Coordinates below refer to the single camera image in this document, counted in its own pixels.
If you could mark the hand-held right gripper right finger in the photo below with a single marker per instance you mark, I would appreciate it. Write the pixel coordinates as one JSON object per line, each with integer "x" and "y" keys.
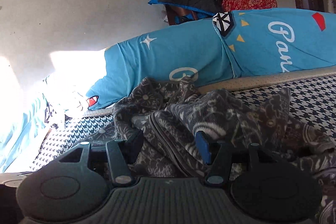
{"x": 203, "y": 146}

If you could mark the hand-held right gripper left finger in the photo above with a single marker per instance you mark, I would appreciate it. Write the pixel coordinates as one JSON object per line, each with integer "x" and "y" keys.
{"x": 134, "y": 146}

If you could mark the grey patterned fleece jacket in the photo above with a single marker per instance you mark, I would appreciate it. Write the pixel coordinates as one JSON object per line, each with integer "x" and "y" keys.
{"x": 183, "y": 113}

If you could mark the houndstooth sofa seat cover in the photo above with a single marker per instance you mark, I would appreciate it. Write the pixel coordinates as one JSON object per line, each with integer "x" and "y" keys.
{"x": 309, "y": 98}

